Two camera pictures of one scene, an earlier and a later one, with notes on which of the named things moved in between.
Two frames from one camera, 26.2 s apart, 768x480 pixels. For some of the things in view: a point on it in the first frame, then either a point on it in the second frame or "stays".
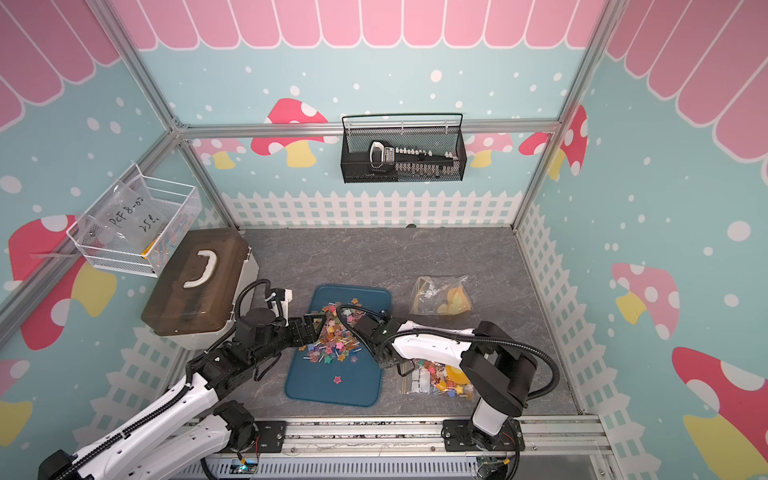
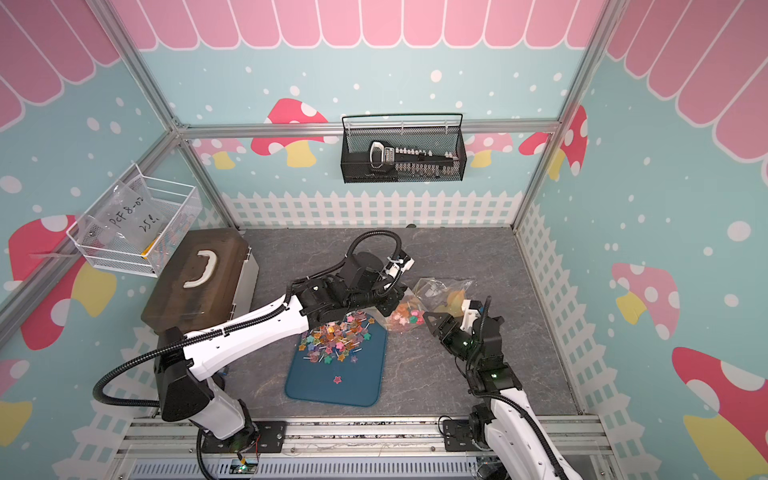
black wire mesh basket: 402,148 stays
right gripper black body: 379,363 to 457,341
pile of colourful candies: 335,343 stays
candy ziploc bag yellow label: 440,378 to 408,314
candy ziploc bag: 441,295 stays
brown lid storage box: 193,297 stays
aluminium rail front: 583,437 stays
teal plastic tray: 344,383 stays
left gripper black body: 295,337 to 384,301
